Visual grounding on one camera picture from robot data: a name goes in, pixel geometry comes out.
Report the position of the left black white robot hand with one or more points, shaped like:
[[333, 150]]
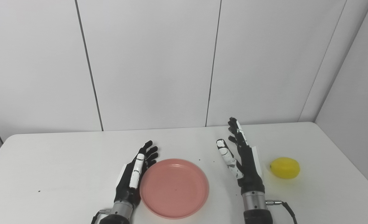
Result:
[[128, 186]]

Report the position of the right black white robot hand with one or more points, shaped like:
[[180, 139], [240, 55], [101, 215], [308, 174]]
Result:
[[249, 174]]

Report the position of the yellow lemon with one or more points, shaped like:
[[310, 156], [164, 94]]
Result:
[[285, 168]]

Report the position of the pink round plate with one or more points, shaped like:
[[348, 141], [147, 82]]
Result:
[[174, 188]]

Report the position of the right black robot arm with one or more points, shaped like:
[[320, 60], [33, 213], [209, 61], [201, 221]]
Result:
[[257, 210]]

